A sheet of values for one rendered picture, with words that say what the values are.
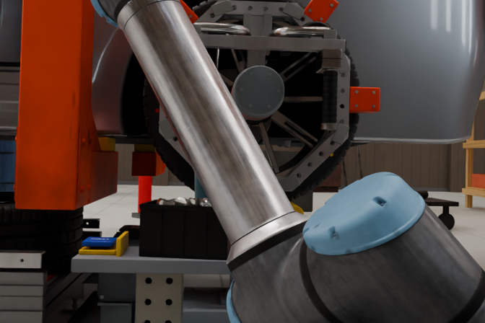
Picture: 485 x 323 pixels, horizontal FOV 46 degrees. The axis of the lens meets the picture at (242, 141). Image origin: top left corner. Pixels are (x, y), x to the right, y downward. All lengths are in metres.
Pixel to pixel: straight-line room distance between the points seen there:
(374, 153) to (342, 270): 11.52
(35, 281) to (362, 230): 1.20
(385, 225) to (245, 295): 0.26
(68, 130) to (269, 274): 0.91
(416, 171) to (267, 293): 11.77
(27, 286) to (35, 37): 0.69
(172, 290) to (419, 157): 11.42
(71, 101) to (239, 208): 0.85
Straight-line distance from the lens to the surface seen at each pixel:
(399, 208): 0.70
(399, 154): 12.40
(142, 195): 5.90
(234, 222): 0.84
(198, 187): 1.49
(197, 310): 1.72
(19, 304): 1.75
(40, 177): 1.60
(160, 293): 1.31
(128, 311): 1.82
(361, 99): 1.66
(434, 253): 0.72
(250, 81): 1.47
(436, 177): 12.71
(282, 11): 1.66
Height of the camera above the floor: 0.68
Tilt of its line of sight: 1 degrees up
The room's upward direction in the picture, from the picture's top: 2 degrees clockwise
